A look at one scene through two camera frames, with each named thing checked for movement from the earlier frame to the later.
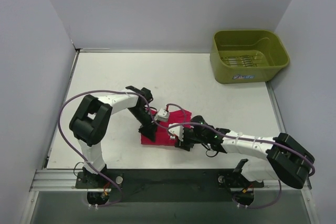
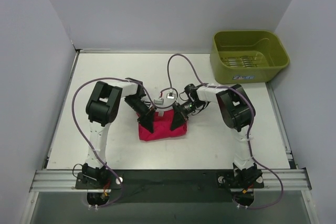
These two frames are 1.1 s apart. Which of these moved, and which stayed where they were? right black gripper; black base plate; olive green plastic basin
Moved: right black gripper
Stayed: black base plate; olive green plastic basin
